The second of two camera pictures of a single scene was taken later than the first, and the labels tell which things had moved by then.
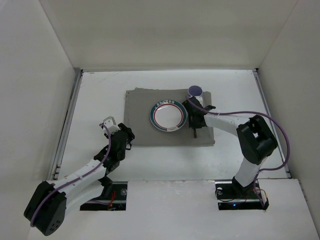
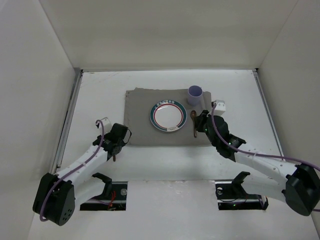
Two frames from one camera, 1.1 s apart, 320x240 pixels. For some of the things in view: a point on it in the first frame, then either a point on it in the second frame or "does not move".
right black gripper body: (194, 110) -> (200, 120)
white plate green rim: (168, 115) does not move
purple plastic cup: (195, 90) does not move
